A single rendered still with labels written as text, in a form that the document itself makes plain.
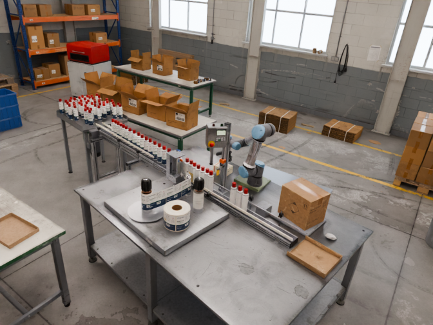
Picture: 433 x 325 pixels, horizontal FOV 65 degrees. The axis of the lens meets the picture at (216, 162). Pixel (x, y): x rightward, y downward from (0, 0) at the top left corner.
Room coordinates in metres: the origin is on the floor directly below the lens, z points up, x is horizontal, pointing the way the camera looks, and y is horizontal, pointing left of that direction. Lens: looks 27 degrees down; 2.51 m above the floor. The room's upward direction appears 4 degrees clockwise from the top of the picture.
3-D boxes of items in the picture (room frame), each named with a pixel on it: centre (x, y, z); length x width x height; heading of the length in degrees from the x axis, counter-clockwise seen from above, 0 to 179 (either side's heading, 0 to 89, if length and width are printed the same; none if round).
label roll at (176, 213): (2.10, 0.27, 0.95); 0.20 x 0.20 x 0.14
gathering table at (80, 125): (4.20, 1.68, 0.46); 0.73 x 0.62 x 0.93; 48
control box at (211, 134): (2.68, 0.02, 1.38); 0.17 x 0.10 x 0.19; 103
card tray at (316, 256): (1.88, -0.75, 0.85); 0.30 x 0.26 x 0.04; 48
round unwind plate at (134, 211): (2.22, 0.52, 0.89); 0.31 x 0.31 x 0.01
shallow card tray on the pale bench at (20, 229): (1.96, 1.48, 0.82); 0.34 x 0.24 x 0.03; 63
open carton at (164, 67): (7.22, 1.30, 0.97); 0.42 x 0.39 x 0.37; 145
